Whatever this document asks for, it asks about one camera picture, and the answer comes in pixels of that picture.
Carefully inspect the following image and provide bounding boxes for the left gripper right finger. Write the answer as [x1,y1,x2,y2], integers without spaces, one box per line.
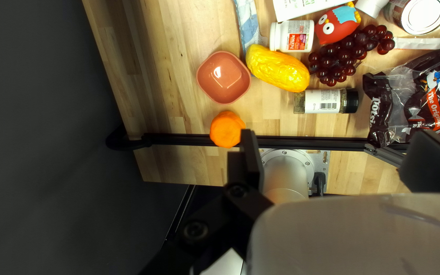
[399,130,440,193]

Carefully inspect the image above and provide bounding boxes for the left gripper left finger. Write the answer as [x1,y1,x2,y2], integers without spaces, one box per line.
[140,130,274,275]

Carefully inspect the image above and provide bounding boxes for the orange toy fruit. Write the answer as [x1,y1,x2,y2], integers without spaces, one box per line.
[209,111,246,149]

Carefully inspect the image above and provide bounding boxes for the salmon pink bowl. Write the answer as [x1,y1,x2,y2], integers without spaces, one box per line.
[196,51,252,105]

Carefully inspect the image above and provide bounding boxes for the brown candy bag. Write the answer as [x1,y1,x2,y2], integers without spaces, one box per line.
[362,47,440,149]

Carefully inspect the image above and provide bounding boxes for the spice jar black cap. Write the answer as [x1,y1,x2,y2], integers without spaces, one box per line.
[293,88,359,114]

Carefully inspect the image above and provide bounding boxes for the white paper strip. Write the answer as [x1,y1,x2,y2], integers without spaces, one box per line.
[393,35,440,50]

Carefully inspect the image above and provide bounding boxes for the yellow bumpy toy fruit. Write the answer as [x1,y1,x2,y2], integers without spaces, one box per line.
[245,44,311,93]

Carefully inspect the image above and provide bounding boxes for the dark red toy grapes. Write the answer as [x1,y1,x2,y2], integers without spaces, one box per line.
[308,24,396,87]

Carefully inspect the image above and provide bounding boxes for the silver tin can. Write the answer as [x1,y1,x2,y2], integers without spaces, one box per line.
[382,0,440,36]

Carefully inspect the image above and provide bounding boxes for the white pill bottle red label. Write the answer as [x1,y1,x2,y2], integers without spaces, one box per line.
[269,20,315,53]

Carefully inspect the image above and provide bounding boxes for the blue and white packet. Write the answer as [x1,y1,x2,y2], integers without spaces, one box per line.
[233,0,268,58]

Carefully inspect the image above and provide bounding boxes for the red owl toy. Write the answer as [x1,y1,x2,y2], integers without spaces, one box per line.
[315,2,362,46]

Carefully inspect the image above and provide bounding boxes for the white tube green print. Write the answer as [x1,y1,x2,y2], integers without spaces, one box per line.
[272,0,390,22]

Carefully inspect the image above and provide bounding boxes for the black base cable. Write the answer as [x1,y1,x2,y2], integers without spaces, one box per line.
[313,172,326,196]

